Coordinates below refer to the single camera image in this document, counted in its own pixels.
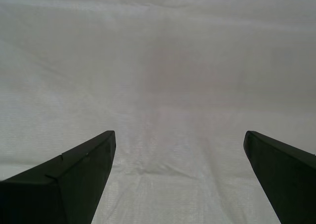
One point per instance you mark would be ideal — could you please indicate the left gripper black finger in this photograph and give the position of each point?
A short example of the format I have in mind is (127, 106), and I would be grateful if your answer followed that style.
(61, 192)
(286, 179)

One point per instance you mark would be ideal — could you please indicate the white tablecloth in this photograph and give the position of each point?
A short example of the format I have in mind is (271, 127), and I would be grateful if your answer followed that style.
(158, 61)

